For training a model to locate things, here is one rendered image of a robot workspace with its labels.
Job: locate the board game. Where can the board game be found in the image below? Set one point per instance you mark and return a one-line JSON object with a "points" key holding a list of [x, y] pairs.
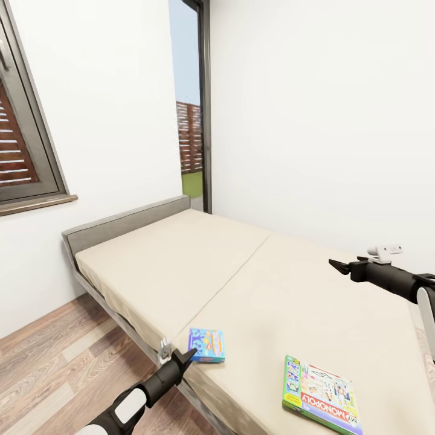
{"points": [[323, 396], [210, 344]]}

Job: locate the fixed window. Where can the fixed window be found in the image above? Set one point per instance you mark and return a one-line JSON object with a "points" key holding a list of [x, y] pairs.
{"points": [[29, 175]]}

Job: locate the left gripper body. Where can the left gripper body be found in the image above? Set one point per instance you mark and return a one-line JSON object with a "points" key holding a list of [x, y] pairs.
{"points": [[171, 373]]}

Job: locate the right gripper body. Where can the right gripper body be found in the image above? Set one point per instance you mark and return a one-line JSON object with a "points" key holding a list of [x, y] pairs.
{"points": [[376, 273]]}

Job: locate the bed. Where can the bed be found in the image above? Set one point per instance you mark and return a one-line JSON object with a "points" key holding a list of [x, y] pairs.
{"points": [[163, 268]]}

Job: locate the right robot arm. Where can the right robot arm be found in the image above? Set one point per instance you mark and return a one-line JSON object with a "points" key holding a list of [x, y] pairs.
{"points": [[416, 288]]}

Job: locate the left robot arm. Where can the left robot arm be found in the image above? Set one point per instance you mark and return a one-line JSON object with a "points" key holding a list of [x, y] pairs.
{"points": [[121, 417]]}

